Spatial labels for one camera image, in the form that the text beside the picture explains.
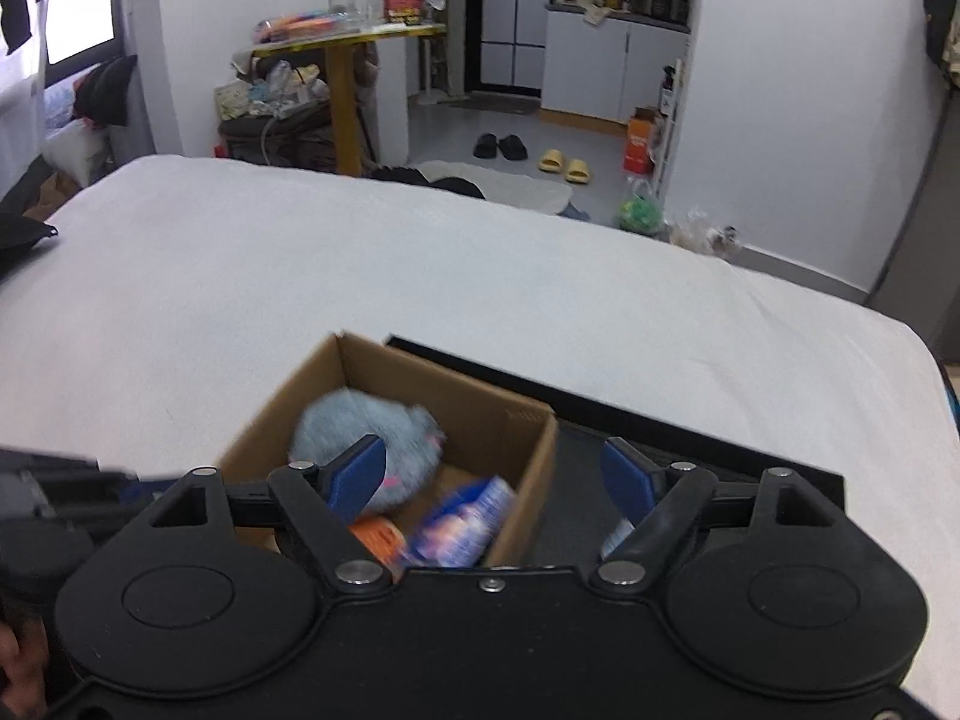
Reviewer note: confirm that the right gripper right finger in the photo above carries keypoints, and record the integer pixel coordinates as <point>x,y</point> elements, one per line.
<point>664,505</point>

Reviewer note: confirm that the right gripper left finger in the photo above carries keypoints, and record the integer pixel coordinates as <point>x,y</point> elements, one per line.
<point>317,504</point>

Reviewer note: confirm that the blue tissue packet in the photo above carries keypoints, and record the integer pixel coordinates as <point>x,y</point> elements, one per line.
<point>456,533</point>

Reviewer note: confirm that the white paper ball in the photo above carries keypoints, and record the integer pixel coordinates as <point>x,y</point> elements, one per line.
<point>623,530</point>

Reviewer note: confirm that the black shallow tray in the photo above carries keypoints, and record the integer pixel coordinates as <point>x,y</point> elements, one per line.
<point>796,517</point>

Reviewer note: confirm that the grey fluffy plush ball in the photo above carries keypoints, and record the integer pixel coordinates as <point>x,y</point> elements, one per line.
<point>400,448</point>

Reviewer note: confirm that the brown cardboard box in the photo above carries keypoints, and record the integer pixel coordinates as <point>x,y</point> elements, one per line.
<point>489,432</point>

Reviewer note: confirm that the green plastic bag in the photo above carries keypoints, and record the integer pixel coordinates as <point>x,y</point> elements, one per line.
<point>641,210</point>

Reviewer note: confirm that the white floor mat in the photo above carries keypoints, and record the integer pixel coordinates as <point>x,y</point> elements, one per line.
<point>504,188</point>

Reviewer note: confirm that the orange carton box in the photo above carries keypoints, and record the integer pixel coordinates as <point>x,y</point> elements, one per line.
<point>640,133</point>

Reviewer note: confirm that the black slipper right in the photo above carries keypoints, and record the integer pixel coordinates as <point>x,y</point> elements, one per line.
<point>512,148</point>

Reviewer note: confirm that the black slipper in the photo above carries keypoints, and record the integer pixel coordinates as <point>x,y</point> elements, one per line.
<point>512,148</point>
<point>486,147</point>

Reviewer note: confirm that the black slipper left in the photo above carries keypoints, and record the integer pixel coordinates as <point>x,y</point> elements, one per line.
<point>486,147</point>

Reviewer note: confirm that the clutter pile under table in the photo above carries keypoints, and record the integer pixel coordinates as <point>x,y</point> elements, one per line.
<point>282,119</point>

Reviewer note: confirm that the white kitchen cabinet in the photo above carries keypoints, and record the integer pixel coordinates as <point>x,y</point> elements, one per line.
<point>606,71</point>

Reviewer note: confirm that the yellow round side table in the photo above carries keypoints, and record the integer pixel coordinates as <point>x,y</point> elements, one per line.
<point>338,49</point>

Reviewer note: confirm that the colourful packets on table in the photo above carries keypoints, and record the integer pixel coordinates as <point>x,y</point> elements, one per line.
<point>309,25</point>

